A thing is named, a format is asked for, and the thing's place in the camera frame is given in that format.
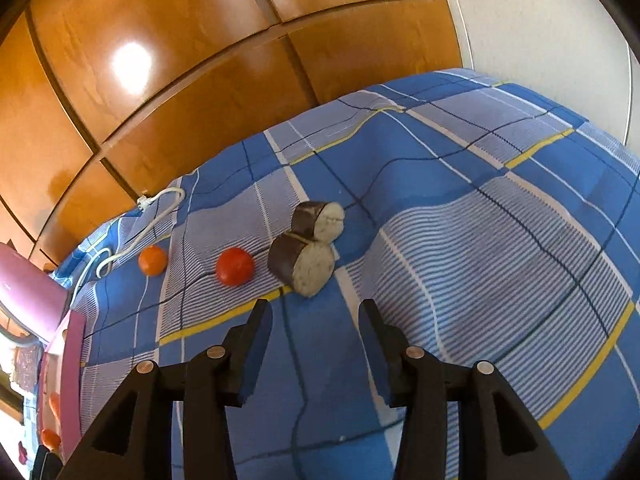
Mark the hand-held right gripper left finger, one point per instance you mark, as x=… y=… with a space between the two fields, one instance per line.
x=255 y=360

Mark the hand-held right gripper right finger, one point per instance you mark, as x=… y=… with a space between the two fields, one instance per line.
x=375 y=360

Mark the cut eggplant piece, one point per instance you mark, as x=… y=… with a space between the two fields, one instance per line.
x=320 y=220
x=300 y=265

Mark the pink shallow cardboard box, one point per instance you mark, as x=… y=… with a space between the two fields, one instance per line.
x=70 y=385

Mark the orange carrot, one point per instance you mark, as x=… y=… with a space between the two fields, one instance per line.
x=54 y=405

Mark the large orange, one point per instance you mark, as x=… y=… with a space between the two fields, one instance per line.
x=50 y=438

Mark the red tomato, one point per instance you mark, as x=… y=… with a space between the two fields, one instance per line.
x=235 y=266

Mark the small orange tangerine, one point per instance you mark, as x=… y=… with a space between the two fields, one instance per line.
x=152 y=260

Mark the blue plaid cloth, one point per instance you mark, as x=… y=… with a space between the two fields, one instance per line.
x=500 y=260

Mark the silver patterned tissue box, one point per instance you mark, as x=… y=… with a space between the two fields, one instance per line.
x=25 y=365

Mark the pink electric kettle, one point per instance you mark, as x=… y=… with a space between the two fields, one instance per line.
x=25 y=290

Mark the wooden panelled wardrobe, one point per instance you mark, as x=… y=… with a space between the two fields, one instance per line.
x=200 y=60

